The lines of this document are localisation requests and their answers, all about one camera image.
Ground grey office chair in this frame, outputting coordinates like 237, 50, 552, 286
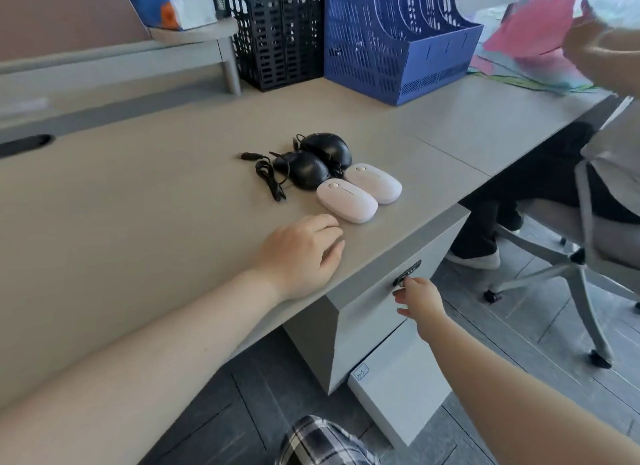
482, 159, 640, 369

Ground person's right hand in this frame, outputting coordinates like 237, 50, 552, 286
392, 277, 451, 343

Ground pile of coloured papers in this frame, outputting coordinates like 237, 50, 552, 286
467, 49, 608, 95

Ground grey desk riser shelf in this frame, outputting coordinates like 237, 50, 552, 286
0, 17, 243, 97

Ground black combination drawer lock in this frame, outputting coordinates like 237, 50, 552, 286
393, 260, 422, 288

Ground black mouse cable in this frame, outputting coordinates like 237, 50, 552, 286
239, 152, 289, 203

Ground grey drawer cabinet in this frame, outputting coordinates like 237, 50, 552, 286
282, 204, 472, 448

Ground blue plastic file rack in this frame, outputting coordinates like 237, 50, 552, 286
324, 0, 485, 106

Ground black wired mouse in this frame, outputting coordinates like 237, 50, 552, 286
299, 132, 353, 174
272, 151, 331, 190

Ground person's left forearm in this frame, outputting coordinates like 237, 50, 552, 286
0, 267, 287, 430

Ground pink paper sheet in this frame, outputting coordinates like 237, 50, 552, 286
482, 0, 579, 60

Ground person's plaid trousers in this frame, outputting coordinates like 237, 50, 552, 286
275, 416, 381, 465

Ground person's left hand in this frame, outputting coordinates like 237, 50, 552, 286
248, 213, 347, 301

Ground black mesh file rack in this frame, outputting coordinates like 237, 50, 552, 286
220, 0, 326, 92

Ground blue orange tissue box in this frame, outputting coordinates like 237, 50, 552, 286
120, 0, 219, 31

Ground white wireless mouse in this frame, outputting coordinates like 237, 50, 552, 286
316, 178, 379, 224
344, 163, 403, 205

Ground person's right forearm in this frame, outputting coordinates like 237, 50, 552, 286
417, 316, 640, 465

